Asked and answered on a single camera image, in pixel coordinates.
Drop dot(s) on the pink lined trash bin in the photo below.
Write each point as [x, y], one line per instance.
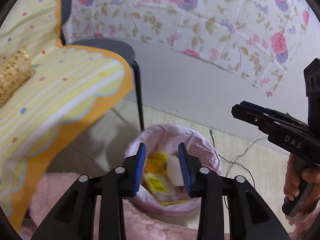
[200, 140]

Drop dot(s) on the floral printed backdrop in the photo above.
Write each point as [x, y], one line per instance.
[200, 17]

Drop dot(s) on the yellow striped mat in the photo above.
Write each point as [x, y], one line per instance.
[62, 92]

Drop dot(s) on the white foam block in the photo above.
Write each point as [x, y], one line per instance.
[173, 172]

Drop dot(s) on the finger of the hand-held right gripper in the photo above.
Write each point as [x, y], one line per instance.
[257, 107]
[250, 118]

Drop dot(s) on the person's right hand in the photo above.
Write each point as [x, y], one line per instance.
[313, 180]

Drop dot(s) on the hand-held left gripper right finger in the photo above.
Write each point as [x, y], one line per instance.
[183, 170]

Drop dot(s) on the grey office chair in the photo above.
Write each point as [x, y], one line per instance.
[112, 46]

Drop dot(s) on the woven bamboo basket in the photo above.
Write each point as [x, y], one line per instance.
[12, 77]

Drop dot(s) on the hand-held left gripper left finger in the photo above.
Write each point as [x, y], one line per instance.
[140, 167]

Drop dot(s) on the yellow snack packet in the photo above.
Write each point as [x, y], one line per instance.
[155, 183]

